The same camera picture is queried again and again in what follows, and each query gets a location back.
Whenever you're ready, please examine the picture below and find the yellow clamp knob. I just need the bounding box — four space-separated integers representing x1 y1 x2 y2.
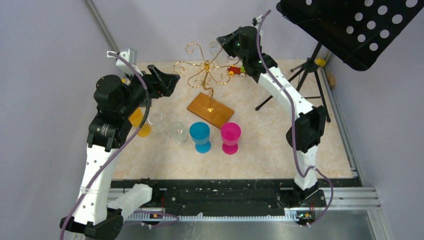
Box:
315 58 327 68

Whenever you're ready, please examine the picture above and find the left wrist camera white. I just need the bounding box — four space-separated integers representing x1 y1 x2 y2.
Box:
106 48 143 76

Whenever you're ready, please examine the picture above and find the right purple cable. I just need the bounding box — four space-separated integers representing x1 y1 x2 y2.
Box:
255 9 335 229

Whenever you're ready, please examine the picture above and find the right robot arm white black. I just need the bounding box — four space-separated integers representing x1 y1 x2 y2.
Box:
216 26 327 206

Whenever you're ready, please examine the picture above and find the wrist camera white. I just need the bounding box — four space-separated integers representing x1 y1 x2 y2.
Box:
252 14 263 36
106 48 143 76

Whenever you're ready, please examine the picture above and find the gold wire glass rack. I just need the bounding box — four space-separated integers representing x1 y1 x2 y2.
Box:
173 42 240 99

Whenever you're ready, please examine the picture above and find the clear smooth wine glass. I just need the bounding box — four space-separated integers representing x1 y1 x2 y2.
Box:
147 112 170 139

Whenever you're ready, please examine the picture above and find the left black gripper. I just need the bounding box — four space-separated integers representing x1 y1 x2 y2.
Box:
118 63 180 117

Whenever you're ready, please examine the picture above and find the wooden rack base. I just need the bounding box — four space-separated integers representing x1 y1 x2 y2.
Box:
187 92 235 129

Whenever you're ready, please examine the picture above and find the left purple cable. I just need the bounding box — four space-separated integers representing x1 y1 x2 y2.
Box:
58 51 180 240

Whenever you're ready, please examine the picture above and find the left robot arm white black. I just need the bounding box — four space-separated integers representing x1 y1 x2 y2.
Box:
59 64 180 240

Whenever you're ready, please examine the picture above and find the toy brick car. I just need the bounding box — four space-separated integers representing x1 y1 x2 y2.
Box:
227 65 246 78

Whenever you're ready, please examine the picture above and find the blue wine glass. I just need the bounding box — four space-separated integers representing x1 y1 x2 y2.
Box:
189 122 211 154

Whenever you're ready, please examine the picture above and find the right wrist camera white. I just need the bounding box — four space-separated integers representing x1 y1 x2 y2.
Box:
252 14 263 36

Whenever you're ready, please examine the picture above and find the pink wine glass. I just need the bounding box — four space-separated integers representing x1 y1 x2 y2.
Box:
220 122 242 155

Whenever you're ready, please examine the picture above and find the clear ribbed wine glass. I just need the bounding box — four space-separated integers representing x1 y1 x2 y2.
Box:
169 121 188 145

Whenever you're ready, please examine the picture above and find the black music stand tray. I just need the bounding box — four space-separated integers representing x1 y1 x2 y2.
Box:
276 0 424 72

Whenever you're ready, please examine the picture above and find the purple cable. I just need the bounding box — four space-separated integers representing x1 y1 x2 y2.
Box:
58 51 180 240
255 9 335 229

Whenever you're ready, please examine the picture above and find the black tripod stand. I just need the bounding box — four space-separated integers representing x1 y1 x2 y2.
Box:
255 42 332 123

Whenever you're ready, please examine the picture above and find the yellow wine glass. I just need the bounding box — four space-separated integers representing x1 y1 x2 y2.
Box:
128 107 152 138

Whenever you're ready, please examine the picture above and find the aluminium corner post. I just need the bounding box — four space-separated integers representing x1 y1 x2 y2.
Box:
82 0 119 52

